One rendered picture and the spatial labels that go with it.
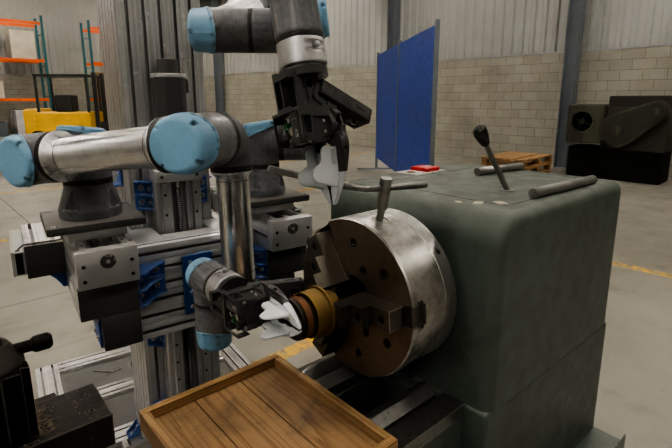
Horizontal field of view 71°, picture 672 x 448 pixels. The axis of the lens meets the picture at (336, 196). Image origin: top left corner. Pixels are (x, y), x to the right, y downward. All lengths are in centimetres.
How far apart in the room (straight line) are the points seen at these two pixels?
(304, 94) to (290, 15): 12
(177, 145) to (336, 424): 59
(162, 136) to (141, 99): 58
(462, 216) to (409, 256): 15
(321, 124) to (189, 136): 31
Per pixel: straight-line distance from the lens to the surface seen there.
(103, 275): 124
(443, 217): 96
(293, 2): 75
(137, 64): 153
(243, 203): 110
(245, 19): 86
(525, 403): 117
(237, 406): 100
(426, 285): 86
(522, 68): 1186
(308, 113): 70
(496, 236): 90
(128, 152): 104
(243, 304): 86
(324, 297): 86
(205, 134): 93
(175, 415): 101
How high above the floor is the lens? 146
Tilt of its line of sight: 12 degrees down
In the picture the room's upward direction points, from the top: straight up
